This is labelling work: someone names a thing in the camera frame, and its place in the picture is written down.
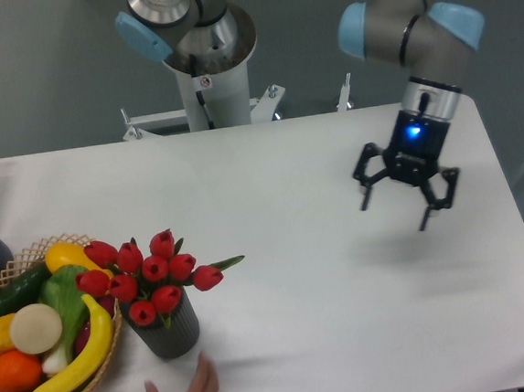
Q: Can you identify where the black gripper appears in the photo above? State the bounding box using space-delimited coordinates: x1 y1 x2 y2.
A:
346 105 465 238

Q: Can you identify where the red tulip bouquet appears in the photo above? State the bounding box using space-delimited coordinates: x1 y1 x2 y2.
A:
76 229 243 328

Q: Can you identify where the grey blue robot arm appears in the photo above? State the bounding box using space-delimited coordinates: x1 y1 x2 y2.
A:
114 0 485 213

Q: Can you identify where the dark grey ribbed vase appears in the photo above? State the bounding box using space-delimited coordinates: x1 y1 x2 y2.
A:
119 290 200 359

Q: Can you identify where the purple red eggplant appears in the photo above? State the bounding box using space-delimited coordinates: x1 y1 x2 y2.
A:
73 295 115 357

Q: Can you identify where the yellow banana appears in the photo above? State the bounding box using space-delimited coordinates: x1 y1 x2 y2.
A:
32 294 114 392

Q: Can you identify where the yellow squash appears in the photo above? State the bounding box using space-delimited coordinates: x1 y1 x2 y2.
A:
44 241 113 279

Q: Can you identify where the green bok choy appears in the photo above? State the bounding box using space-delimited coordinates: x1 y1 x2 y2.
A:
38 265 89 377

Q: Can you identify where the woven wicker basket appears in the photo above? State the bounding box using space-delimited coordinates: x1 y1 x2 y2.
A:
0 233 123 392

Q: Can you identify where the green cucumber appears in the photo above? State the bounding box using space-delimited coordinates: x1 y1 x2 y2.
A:
0 262 51 317

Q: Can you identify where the beige round radish slice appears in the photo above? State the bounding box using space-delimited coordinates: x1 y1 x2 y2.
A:
9 303 63 355

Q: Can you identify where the orange fruit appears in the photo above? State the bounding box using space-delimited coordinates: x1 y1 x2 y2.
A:
0 349 43 392

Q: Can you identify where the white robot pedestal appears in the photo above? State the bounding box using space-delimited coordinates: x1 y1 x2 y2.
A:
116 50 357 143

